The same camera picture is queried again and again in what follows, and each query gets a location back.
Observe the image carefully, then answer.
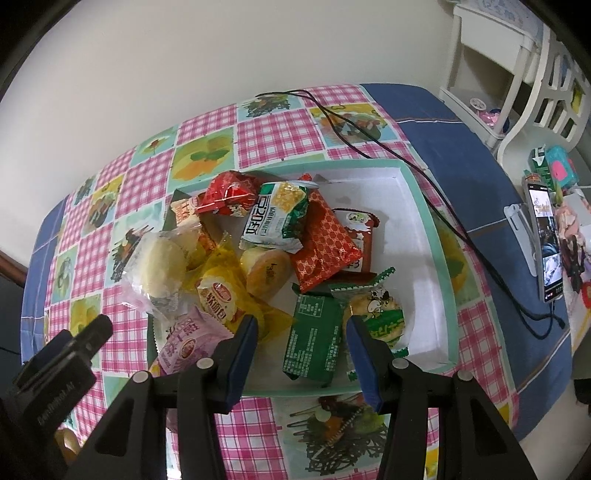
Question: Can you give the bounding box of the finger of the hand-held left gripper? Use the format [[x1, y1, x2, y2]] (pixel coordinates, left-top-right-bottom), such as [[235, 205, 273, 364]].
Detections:
[[69, 315, 115, 367], [13, 329, 77, 386]]

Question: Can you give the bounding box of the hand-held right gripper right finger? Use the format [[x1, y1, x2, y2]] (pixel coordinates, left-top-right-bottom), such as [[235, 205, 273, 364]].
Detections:
[[345, 316, 527, 480]]

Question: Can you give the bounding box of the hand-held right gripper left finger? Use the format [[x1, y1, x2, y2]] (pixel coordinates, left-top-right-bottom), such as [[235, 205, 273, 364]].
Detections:
[[65, 315, 259, 480]]

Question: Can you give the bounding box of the clear green-striped cookie packet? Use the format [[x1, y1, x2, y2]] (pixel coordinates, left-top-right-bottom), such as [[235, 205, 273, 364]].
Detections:
[[330, 267, 409, 384]]

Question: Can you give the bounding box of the dark green snack packet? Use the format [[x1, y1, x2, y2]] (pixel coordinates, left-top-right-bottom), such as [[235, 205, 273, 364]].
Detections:
[[283, 293, 345, 388]]

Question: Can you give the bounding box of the purple snack packet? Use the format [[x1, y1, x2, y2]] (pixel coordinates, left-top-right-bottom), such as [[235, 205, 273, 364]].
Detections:
[[154, 305, 236, 432]]

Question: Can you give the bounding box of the yellow bread packet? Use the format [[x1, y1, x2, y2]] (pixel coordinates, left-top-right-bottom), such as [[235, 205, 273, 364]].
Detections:
[[185, 231, 294, 344]]

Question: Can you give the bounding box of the cream jelly cup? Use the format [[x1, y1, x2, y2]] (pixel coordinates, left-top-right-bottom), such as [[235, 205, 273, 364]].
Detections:
[[240, 247, 293, 298]]

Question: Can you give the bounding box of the clear-wrapped white bun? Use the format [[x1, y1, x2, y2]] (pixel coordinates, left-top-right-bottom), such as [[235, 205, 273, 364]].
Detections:
[[122, 226, 204, 319]]

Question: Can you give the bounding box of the white box with mint edge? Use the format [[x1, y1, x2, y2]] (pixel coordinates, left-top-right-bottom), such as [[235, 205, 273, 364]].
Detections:
[[148, 158, 460, 398]]

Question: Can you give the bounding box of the red patterned long packet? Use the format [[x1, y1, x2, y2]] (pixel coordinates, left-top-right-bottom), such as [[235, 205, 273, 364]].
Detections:
[[290, 173, 363, 294]]

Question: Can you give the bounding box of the red and white snack packet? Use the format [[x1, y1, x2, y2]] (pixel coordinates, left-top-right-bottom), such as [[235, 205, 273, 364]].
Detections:
[[332, 208, 380, 273]]

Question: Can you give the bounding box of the white and green snack packet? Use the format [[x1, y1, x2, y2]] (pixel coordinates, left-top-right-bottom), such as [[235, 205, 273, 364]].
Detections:
[[239, 180, 311, 252]]

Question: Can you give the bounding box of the orange and cream cake packet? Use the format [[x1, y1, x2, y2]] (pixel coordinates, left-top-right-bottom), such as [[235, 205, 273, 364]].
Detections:
[[170, 196, 220, 259]]

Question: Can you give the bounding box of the red foil candy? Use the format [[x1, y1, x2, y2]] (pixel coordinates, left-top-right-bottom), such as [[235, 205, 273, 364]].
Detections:
[[196, 170, 260, 217]]

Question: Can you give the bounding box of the dark wooden furniture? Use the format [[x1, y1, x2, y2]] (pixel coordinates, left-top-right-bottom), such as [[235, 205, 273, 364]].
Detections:
[[0, 249, 28, 289]]

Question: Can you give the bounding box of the white phone holder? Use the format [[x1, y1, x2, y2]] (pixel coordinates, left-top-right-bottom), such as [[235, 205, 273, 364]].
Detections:
[[503, 203, 541, 278]]

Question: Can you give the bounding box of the smartphone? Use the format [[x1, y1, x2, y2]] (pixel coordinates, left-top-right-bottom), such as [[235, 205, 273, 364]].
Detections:
[[522, 173, 565, 303]]

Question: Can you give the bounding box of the checkered fruit tablecloth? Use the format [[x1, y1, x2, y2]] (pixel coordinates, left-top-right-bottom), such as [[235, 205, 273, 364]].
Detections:
[[21, 83, 573, 444]]

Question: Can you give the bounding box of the green and pink box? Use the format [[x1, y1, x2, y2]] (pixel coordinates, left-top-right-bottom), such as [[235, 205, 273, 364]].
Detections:
[[531, 145, 580, 190]]

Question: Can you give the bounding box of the small pink round item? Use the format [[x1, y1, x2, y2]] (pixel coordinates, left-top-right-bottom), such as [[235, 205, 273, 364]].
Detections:
[[468, 97, 511, 132]]

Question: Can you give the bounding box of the white chair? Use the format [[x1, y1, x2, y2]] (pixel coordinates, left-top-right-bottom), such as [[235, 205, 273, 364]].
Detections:
[[494, 28, 591, 162]]

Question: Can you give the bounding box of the white shelf unit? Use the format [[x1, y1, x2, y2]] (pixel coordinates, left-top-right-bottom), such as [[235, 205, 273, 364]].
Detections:
[[438, 0, 546, 151]]

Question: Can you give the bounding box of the black cable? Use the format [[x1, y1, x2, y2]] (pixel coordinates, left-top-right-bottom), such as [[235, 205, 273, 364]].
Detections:
[[255, 90, 566, 340]]

